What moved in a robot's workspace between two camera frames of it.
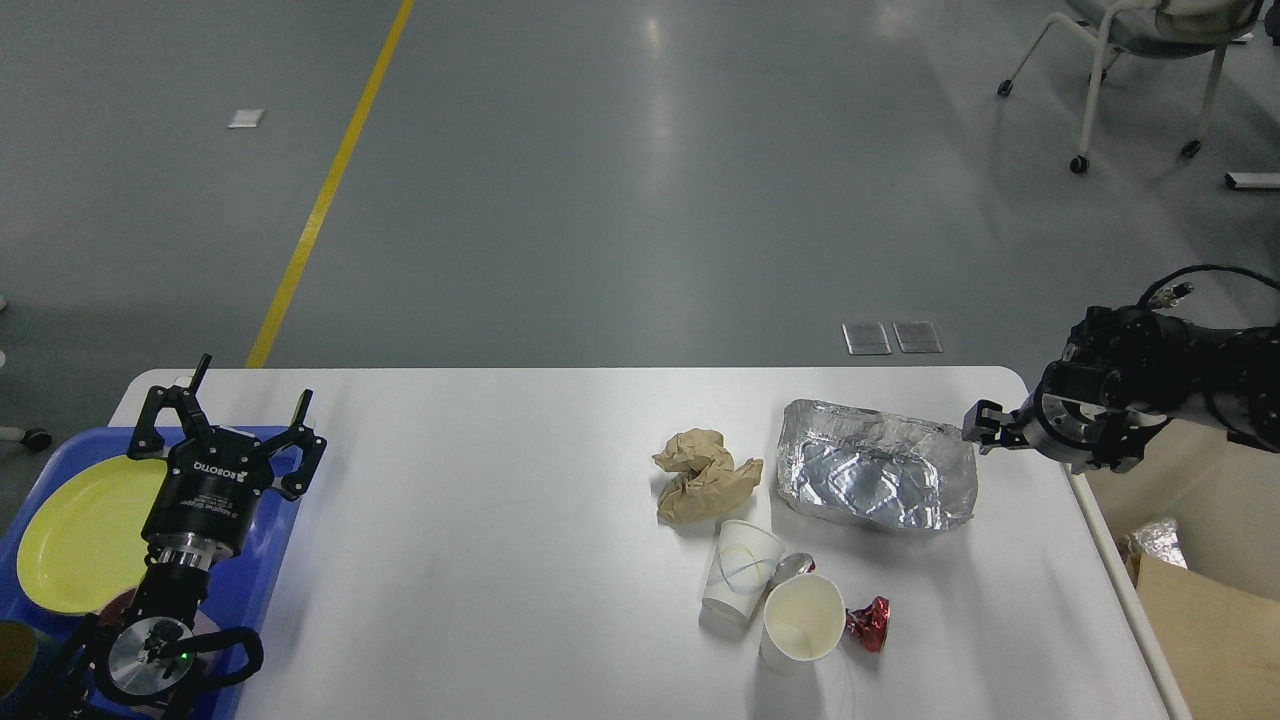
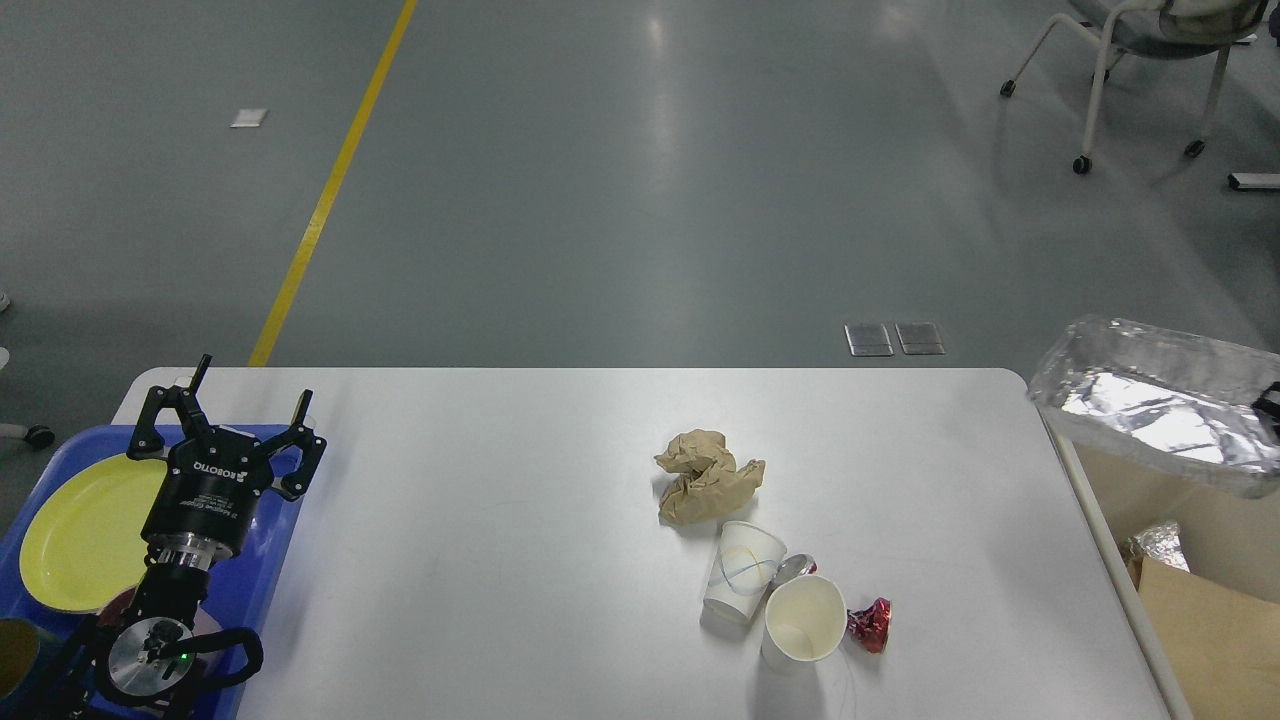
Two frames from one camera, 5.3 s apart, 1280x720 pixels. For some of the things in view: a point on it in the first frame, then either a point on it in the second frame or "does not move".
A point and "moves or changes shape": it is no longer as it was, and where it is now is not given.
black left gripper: x=205 y=500 does not move
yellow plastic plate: x=85 y=545 does not move
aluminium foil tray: x=874 y=468 moves or changes shape
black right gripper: x=1065 y=425 to x=1269 y=406
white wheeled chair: x=1155 y=29 does not move
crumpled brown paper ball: x=707 y=486 does not move
